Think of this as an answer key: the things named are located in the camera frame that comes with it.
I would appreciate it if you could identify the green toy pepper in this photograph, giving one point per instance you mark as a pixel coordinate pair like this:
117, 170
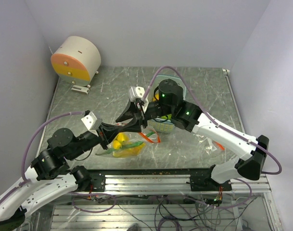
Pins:
127, 146

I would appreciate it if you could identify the clear zip bag orange zipper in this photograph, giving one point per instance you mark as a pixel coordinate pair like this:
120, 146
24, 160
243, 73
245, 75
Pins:
129, 144

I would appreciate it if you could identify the yellow toy mango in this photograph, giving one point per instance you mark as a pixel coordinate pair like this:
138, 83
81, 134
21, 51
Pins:
156, 97

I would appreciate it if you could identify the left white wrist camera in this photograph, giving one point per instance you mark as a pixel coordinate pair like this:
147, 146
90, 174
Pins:
91, 121

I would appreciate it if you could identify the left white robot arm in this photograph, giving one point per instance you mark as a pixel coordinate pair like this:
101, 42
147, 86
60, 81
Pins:
49, 175

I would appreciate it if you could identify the yellow toy banana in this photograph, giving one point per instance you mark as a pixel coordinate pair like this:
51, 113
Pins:
123, 147

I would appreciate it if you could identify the light blue plastic basket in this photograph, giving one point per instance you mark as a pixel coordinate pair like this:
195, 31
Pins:
158, 124

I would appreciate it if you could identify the round cream drawer box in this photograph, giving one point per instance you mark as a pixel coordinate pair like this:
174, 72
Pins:
76, 61

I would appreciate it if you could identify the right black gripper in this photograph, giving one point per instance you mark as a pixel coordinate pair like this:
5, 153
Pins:
132, 110

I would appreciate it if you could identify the green toy cabbage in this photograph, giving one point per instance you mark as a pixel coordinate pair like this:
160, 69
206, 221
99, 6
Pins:
166, 117

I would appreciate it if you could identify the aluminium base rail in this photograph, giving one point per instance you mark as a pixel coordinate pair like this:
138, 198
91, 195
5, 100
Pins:
157, 184

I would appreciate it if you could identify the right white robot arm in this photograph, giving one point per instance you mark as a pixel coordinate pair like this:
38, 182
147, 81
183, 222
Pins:
250, 151

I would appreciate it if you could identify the white corner clip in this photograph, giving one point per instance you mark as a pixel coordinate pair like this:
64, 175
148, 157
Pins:
226, 71

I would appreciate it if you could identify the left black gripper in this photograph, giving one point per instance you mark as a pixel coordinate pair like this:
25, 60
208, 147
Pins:
107, 133

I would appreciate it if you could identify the small white bracket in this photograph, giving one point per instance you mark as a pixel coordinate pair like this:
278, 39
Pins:
80, 89

